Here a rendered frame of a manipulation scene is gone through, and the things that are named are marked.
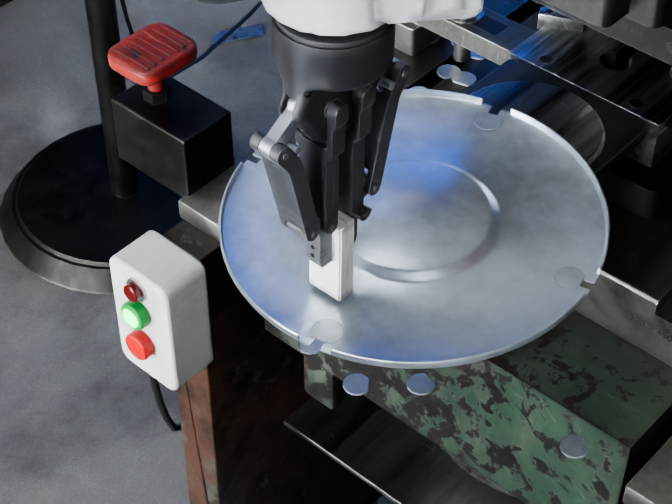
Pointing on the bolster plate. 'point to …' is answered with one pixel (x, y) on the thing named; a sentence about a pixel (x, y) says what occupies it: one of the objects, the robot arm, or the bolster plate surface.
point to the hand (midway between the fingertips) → (331, 251)
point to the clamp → (465, 36)
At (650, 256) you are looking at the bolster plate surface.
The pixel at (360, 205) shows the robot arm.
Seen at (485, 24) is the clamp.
